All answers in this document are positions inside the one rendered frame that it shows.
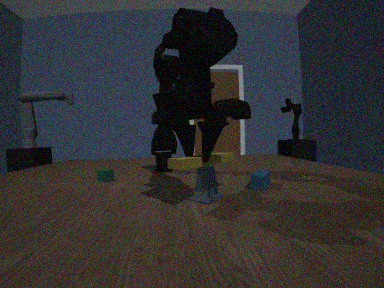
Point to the small blue cube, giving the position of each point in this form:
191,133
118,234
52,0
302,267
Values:
260,180

